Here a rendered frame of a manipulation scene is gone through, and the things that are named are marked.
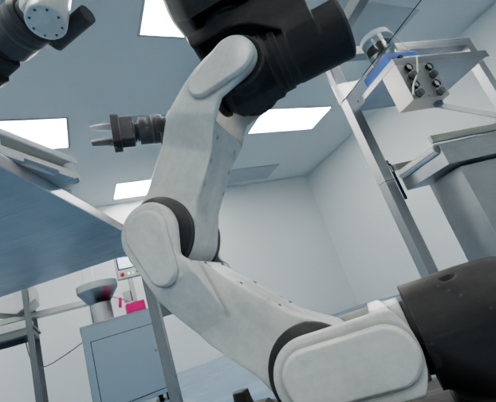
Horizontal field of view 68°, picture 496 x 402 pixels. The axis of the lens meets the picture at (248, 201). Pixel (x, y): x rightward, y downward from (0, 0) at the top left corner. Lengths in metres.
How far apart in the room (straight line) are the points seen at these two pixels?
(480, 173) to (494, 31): 3.87
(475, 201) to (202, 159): 1.44
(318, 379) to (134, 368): 2.93
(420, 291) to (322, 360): 0.17
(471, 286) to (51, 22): 0.76
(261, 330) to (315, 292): 6.77
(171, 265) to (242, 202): 6.65
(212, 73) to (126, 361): 2.95
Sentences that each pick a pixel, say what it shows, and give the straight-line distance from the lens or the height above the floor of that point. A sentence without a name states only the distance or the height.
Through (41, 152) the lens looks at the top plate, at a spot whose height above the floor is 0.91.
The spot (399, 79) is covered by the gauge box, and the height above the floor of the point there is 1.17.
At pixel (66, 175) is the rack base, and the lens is 1.05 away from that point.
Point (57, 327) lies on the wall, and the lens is 6.19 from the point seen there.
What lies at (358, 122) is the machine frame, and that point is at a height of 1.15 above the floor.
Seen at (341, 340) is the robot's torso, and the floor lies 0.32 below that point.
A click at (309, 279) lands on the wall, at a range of 7.37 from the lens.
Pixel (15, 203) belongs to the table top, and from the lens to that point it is 1.08.
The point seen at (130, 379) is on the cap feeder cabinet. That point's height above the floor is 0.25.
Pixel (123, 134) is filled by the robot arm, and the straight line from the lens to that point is 1.17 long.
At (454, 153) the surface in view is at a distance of 1.87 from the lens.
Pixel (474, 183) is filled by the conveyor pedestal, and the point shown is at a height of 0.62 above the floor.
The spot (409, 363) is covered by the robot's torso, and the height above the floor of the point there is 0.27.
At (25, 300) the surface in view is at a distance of 4.23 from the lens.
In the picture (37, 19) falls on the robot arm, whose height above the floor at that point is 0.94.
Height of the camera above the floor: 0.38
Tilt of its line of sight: 17 degrees up
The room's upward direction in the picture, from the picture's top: 19 degrees counter-clockwise
